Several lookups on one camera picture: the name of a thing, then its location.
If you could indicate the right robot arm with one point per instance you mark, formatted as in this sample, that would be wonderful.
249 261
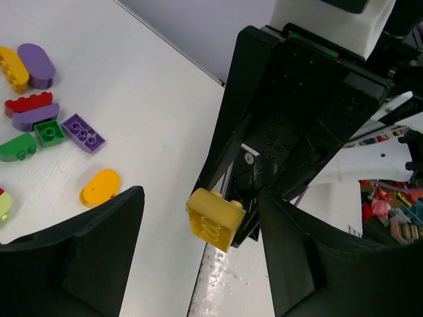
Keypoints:
365 156

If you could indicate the purple rectangular lego brick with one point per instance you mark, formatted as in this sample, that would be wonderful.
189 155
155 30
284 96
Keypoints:
82 134

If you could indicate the red long lego brick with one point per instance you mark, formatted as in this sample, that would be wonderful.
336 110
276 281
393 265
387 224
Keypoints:
24 104

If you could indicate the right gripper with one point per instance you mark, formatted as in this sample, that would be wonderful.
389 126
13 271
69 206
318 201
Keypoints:
300 100

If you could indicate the green square lego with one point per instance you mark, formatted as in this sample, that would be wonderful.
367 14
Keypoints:
49 133

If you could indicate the lime half round lego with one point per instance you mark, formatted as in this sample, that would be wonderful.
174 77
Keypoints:
5 206

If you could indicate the yellow curved lego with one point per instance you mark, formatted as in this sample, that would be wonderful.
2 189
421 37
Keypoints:
14 70

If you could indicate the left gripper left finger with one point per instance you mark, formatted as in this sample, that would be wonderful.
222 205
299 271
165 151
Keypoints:
78 267

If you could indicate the purple oval lego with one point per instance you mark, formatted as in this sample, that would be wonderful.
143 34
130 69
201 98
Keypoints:
38 64

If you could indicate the green curved lego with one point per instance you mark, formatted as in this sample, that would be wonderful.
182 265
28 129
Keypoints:
18 148

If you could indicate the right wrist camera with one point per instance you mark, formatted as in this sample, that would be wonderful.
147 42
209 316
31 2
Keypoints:
356 32

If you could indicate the yellow oval lego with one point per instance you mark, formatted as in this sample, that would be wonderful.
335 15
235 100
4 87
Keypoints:
104 186

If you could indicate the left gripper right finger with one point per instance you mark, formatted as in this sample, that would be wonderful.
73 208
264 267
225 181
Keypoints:
316 269

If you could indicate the yellow rectangular lego brick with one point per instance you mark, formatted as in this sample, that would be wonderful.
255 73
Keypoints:
214 219

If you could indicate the purple curved lego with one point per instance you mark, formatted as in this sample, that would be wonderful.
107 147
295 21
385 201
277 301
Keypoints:
25 121

